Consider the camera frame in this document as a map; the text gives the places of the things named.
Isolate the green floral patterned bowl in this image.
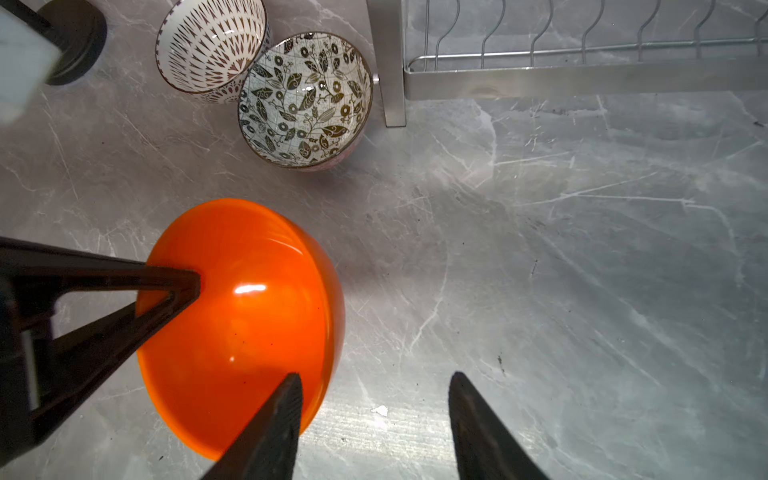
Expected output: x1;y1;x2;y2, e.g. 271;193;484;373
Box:
237;32;374;172

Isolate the orange bowl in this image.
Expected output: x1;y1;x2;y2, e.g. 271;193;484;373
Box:
137;199;345;460

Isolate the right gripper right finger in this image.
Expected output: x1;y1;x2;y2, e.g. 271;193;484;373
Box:
448;371;548;480

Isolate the steel two-tier dish rack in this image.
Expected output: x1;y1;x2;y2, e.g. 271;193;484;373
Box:
366;1;767;127

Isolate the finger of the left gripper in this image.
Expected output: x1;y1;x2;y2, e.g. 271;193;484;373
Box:
1;238;201;464

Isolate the white red patterned bowl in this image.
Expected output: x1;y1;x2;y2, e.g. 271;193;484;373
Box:
155;0;272;104

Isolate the black microphone on stand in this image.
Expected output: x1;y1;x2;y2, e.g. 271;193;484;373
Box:
1;0;108;86

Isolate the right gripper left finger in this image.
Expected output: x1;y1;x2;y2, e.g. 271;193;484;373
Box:
204;373;303;479

